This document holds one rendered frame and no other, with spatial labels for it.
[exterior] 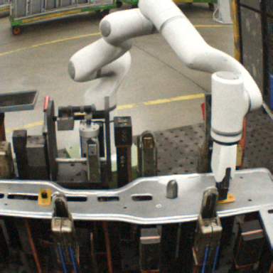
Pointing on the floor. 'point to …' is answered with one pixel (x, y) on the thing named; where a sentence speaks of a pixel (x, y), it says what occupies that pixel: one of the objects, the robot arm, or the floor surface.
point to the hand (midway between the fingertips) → (221, 190)
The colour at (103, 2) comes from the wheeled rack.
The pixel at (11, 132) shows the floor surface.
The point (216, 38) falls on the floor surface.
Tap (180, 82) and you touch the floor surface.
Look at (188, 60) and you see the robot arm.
